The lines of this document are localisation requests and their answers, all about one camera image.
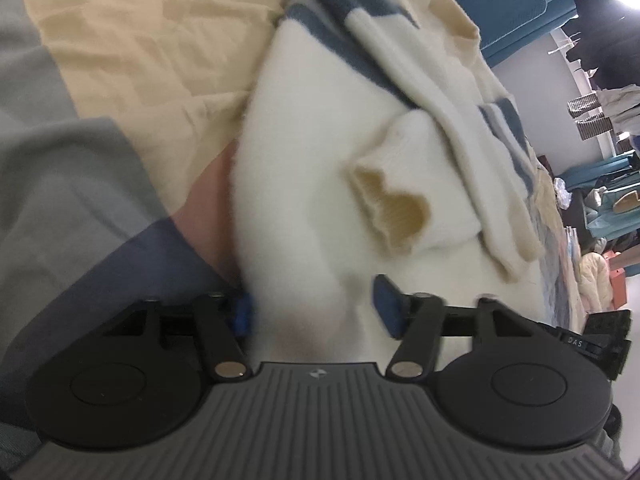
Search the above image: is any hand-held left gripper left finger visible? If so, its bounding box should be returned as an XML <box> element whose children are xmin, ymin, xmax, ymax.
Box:
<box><xmin>102</xmin><ymin>292</ymin><xmax>253</xmax><ymax>381</ymax></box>

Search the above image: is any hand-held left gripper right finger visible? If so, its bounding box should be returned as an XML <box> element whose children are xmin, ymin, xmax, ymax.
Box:
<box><xmin>372</xmin><ymin>275</ymin><xmax>541</xmax><ymax>380</ymax></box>

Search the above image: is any white fluffy blue-striped sweater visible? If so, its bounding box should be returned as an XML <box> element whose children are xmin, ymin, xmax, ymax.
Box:
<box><xmin>232</xmin><ymin>0</ymin><xmax>556</xmax><ymax>367</ymax></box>

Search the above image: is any orange box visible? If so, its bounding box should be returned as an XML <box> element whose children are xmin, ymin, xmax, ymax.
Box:
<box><xmin>605</xmin><ymin>252</ymin><xmax>629</xmax><ymax>308</ymax></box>

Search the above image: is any cream folded blanket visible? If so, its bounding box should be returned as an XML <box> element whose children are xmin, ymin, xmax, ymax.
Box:
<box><xmin>579</xmin><ymin>252</ymin><xmax>613</xmax><ymax>312</ymax></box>

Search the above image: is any light blue hanging garment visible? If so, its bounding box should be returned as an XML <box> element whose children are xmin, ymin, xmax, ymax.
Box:
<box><xmin>555</xmin><ymin>155</ymin><xmax>640</xmax><ymax>242</ymax></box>

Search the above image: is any striped sock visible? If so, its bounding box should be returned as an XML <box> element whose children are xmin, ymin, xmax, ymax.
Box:
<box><xmin>577</xmin><ymin>115</ymin><xmax>609</xmax><ymax>141</ymax></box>
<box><xmin>567</xmin><ymin>93</ymin><xmax>599</xmax><ymax>120</ymax></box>

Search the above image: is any patchwork pastel quilt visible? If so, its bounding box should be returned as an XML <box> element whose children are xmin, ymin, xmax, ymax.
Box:
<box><xmin>0</xmin><ymin>0</ymin><xmax>591</xmax><ymax>461</ymax></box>

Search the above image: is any black hanging garment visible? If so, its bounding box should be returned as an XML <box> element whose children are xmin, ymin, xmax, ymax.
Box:
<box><xmin>574</xmin><ymin>0</ymin><xmax>640</xmax><ymax>92</ymax></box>

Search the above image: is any blue curtain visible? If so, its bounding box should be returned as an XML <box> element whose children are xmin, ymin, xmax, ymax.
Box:
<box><xmin>480</xmin><ymin>0</ymin><xmax>623</xmax><ymax>68</ymax></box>

